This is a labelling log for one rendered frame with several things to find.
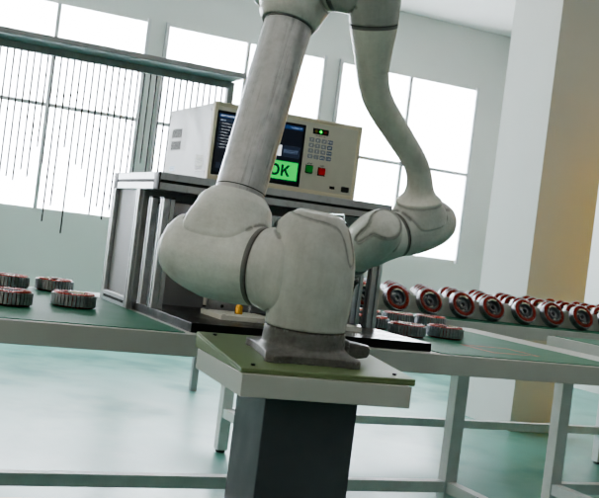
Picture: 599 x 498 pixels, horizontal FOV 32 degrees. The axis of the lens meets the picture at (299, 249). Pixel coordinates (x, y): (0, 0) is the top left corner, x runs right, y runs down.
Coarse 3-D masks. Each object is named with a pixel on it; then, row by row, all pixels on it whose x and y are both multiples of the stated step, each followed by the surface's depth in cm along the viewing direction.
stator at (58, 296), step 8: (56, 296) 259; (64, 296) 259; (72, 296) 259; (80, 296) 260; (88, 296) 260; (96, 296) 264; (56, 304) 260; (64, 304) 258; (72, 304) 258; (80, 304) 259; (88, 304) 261
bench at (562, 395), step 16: (592, 352) 377; (560, 384) 396; (560, 400) 395; (560, 416) 395; (560, 432) 395; (560, 448) 396; (560, 464) 396; (544, 480) 399; (560, 480) 397; (544, 496) 398; (560, 496) 390; (576, 496) 382
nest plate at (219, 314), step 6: (204, 312) 268; (210, 312) 264; (216, 312) 262; (222, 312) 264; (228, 312) 267; (246, 312) 275; (222, 318) 257; (228, 318) 257; (234, 318) 258; (240, 318) 259; (246, 318) 259; (252, 318) 260; (258, 318) 261; (264, 318) 262
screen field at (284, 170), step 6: (276, 162) 282; (282, 162) 283; (288, 162) 284; (276, 168) 283; (282, 168) 283; (288, 168) 284; (294, 168) 285; (276, 174) 283; (282, 174) 283; (288, 174) 284; (294, 174) 285; (288, 180) 284; (294, 180) 285
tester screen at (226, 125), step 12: (228, 120) 276; (228, 132) 276; (288, 132) 283; (300, 132) 285; (216, 144) 275; (288, 144) 284; (300, 144) 285; (216, 156) 275; (216, 168) 276; (276, 180) 283
